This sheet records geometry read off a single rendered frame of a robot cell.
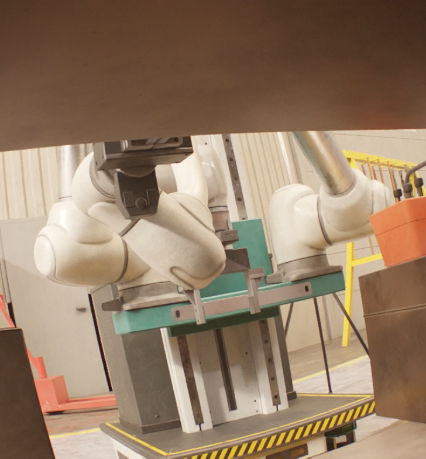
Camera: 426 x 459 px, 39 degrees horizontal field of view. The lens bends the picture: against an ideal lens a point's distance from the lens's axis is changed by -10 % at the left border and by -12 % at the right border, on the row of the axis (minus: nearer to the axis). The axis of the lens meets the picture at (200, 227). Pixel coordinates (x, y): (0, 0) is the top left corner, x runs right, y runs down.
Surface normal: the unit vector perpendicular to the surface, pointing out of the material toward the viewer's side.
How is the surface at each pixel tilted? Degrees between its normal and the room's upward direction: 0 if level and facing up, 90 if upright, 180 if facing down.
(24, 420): 90
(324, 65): 180
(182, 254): 112
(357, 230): 134
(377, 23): 180
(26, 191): 90
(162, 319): 90
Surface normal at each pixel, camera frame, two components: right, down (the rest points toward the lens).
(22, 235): 0.51, -0.22
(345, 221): -0.21, 0.76
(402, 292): -0.96, 0.15
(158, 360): 0.33, -0.19
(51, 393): 0.01, -0.14
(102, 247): 0.68, -0.26
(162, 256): -0.21, 0.52
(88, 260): 0.66, 0.14
